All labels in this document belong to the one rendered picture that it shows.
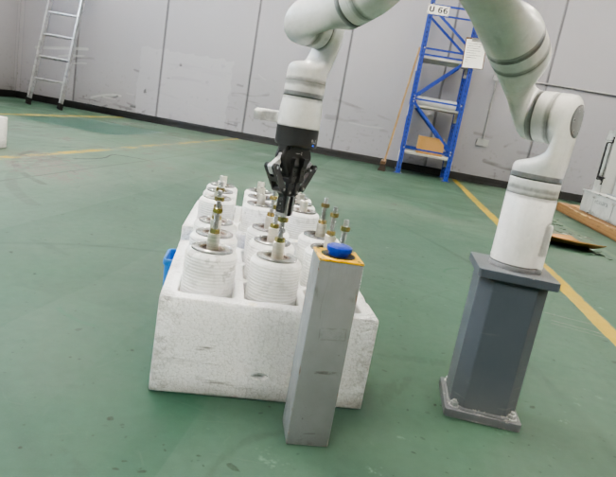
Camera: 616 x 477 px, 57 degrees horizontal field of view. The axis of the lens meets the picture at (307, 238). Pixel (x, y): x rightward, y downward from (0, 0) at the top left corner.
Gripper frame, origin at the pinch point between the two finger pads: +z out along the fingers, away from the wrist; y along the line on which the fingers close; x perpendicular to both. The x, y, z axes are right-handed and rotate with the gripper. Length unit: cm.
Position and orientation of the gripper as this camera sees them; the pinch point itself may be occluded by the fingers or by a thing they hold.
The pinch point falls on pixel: (285, 204)
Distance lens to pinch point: 103.8
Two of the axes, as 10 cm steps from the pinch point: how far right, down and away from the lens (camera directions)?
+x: -7.9, -2.6, 5.5
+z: -1.7, 9.6, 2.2
